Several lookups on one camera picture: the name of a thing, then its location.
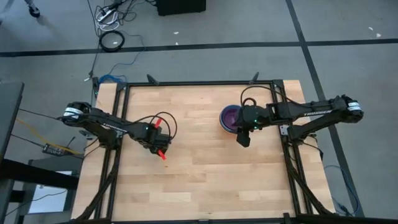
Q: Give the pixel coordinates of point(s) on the black chair caster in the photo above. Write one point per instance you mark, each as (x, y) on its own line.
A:
(33, 11)

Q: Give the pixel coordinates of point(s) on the small purple plastic bowl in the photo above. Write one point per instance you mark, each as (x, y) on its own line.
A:
(230, 119)

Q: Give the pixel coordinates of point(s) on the black furniture beam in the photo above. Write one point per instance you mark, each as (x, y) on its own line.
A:
(34, 174)

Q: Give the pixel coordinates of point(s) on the black box on floor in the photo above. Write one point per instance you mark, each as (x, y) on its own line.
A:
(180, 7)

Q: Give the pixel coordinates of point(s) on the grey power strip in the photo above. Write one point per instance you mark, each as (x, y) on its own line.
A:
(105, 15)

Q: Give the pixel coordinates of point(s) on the dark grey side table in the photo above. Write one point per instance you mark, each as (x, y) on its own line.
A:
(9, 112)

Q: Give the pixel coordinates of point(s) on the black hub with green light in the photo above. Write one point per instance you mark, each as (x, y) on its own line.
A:
(95, 85)

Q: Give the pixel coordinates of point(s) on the small black electronics box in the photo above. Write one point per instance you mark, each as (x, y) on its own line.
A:
(53, 150)

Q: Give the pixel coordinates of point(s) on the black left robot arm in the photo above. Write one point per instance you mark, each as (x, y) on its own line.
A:
(102, 122)

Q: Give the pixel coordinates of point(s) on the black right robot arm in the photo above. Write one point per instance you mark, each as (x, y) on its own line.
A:
(311, 111)

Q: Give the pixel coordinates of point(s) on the white board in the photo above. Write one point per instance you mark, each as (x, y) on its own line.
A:
(49, 200)

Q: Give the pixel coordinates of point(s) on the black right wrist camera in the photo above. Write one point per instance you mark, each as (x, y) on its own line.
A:
(243, 138)

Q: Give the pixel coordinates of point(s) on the large blue plastic bowl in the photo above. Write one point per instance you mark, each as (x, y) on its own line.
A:
(228, 131)

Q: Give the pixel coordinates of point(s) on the red tape strip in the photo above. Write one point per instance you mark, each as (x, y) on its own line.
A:
(158, 123)
(161, 154)

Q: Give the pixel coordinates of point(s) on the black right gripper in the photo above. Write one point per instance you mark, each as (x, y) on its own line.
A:
(253, 116)

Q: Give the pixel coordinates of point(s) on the black metal table frame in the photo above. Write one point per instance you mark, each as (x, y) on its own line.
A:
(202, 83)

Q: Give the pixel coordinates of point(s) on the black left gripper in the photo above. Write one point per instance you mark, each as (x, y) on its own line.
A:
(154, 138)

